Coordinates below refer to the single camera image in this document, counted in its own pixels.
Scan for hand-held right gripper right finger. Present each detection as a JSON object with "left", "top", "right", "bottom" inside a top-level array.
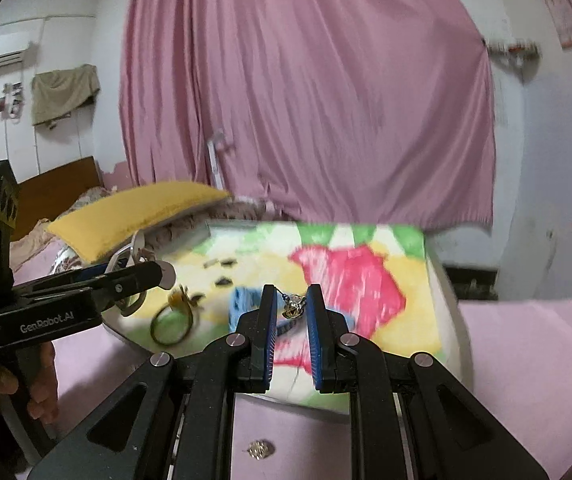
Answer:
[{"left": 306, "top": 284, "right": 549, "bottom": 480}]

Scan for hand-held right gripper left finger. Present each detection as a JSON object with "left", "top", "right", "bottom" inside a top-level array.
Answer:
[{"left": 26, "top": 284, "right": 279, "bottom": 480}]

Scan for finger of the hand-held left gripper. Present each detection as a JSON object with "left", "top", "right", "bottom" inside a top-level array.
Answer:
[
  {"left": 51, "top": 263, "right": 117, "bottom": 283},
  {"left": 13, "top": 260, "right": 178, "bottom": 313}
]

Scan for beige hair claw clip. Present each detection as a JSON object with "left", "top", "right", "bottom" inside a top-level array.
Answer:
[{"left": 106, "top": 230, "right": 167, "bottom": 318}]

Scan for grey shallow tray box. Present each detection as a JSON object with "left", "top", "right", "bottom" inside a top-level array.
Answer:
[{"left": 101, "top": 220, "right": 474, "bottom": 413}]

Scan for person's left hand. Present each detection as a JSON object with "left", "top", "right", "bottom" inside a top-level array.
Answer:
[{"left": 0, "top": 342, "right": 59, "bottom": 421}]

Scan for peach blanket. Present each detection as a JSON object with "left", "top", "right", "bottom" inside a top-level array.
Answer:
[{"left": 11, "top": 217, "right": 67, "bottom": 261}]

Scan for yellow pillow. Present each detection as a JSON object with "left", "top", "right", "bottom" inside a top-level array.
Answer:
[{"left": 46, "top": 181, "right": 232, "bottom": 263}]

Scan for floral quilt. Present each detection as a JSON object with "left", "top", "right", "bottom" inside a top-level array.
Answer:
[{"left": 61, "top": 186, "right": 117, "bottom": 216}]

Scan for colourful drawing paper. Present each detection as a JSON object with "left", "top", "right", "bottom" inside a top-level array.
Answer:
[{"left": 131, "top": 222, "right": 447, "bottom": 396}]

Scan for wooden headboard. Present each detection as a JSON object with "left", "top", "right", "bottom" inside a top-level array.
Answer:
[{"left": 13, "top": 156, "right": 104, "bottom": 241}]

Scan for beige hanging towel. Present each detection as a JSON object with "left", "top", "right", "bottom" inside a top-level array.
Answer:
[{"left": 31, "top": 64, "right": 101, "bottom": 127}]

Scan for pink bedsheet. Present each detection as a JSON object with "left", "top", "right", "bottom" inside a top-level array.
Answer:
[{"left": 11, "top": 240, "right": 572, "bottom": 480}]

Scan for pink curtain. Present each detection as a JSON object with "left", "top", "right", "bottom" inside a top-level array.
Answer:
[{"left": 118, "top": 0, "right": 497, "bottom": 231}]

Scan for small wall holders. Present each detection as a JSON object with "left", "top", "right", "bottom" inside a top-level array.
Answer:
[{"left": 0, "top": 82, "right": 24, "bottom": 121}]

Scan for small wall basketball hoop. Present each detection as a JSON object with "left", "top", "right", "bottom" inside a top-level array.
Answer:
[{"left": 483, "top": 35, "right": 542, "bottom": 68}]

